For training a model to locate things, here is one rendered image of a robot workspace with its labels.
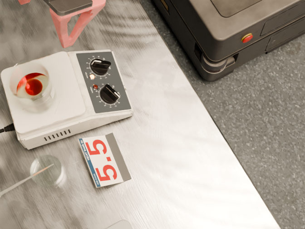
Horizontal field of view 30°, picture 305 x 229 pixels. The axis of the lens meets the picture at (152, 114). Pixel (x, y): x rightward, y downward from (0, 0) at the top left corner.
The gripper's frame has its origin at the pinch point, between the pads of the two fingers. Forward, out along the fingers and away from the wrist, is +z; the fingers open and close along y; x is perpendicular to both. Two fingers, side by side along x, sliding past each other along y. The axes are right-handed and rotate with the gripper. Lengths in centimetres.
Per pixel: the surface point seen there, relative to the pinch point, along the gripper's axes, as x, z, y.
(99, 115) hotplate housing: -11.9, 24.2, -0.9
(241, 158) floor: -79, 84, 1
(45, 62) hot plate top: -8.4, 19.9, 10.7
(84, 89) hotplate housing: -11.9, 22.1, 3.8
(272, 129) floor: -91, 78, 1
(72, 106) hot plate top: -7.9, 22.2, 1.5
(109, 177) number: -9.2, 31.2, -8.6
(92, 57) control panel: -16.9, 20.7, 8.4
